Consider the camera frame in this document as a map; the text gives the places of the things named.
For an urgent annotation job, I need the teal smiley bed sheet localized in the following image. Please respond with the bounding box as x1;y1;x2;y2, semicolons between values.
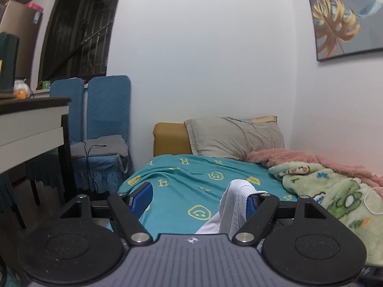
119;154;297;237

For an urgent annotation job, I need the dark green bag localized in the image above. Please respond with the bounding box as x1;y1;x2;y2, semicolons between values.
0;33;19;92

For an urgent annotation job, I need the cardboard box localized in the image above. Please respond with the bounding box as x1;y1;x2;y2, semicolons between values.
1;0;43;80

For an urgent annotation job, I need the blue quilted chair near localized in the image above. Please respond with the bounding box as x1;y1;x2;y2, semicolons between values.
74;75;132;194

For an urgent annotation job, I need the gold leaf wall painting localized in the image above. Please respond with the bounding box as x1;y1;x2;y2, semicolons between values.
309;0;382;61

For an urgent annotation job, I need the white charging cable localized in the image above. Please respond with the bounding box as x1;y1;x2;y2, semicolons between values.
363;187;383;215

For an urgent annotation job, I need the dark barred window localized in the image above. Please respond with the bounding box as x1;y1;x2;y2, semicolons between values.
38;0;118;84

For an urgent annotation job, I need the grey pillow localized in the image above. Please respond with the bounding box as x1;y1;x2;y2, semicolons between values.
184;115;284;161

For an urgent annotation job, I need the blue quilted chair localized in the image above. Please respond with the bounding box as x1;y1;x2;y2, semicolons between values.
49;77;86;144
74;75;132;194

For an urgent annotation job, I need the pink fuzzy blanket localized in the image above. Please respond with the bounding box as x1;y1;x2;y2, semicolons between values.
245;148;382;196

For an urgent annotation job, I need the green cartoon fleece blanket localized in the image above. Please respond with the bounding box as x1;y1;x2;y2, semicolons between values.
268;162;382;266

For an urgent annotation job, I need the grey folded cloth on chair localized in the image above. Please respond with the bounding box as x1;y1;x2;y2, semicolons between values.
70;135;130;174

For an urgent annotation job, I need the black cable on chair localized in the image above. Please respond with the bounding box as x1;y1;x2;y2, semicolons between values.
82;139;108;193

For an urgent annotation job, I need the white t-shirt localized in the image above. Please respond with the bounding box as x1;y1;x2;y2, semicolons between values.
196;179;267;240

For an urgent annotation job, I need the bag of oranges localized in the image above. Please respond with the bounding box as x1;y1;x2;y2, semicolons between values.
13;79;32;99

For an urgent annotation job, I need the white desk with dark top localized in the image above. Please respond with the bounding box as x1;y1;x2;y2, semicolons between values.
0;96;79;231

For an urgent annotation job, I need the blue quilted chair far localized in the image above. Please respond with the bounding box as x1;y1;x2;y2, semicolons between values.
49;77;86;144

